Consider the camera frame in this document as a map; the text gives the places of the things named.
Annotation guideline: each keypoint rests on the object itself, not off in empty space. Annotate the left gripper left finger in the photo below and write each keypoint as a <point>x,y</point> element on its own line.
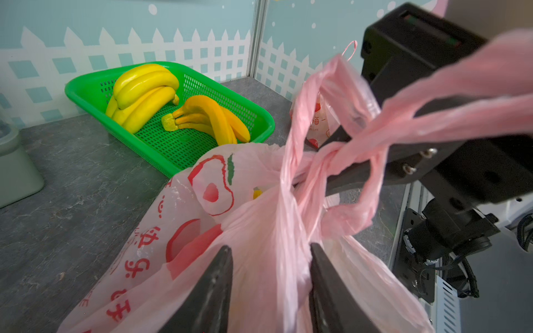
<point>206,309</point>

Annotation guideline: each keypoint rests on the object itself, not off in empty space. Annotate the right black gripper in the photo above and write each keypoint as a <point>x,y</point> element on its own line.
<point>437,104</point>

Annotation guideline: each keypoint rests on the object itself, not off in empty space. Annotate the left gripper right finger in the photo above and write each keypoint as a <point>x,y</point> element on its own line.
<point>332,307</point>

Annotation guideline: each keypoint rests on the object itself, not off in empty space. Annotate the pink plastic bag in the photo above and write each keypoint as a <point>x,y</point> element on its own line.
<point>308,196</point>
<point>324,123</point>

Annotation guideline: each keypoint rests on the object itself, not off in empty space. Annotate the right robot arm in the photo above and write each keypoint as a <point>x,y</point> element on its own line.
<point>458,237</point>

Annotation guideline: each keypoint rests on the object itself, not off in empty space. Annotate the green plastic basket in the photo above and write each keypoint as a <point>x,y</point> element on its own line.
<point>168,113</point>

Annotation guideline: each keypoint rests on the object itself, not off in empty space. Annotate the clear plastic storage box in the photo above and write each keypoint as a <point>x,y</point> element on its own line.
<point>19,176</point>

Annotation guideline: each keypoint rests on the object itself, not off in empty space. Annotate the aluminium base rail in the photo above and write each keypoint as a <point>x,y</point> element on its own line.
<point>413,263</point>

